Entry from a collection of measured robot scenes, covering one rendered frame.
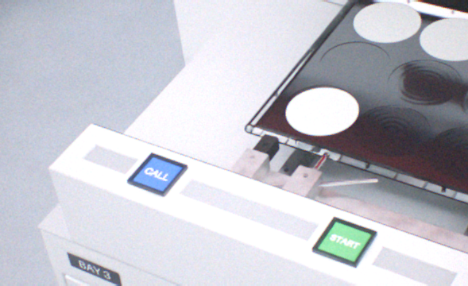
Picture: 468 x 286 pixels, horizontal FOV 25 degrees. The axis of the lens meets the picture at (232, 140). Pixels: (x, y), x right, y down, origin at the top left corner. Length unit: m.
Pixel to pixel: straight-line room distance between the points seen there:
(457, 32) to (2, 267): 1.39
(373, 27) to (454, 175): 0.33
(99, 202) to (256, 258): 0.23
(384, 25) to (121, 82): 1.51
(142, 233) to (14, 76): 1.84
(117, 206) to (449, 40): 0.56
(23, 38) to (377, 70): 1.90
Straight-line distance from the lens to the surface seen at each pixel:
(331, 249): 1.23
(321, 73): 1.56
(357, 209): 1.39
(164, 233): 1.34
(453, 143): 1.44
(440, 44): 1.60
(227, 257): 1.30
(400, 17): 1.65
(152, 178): 1.34
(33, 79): 3.13
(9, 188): 2.82
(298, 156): 1.50
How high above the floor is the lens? 1.89
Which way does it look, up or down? 42 degrees down
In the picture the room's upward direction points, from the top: 8 degrees counter-clockwise
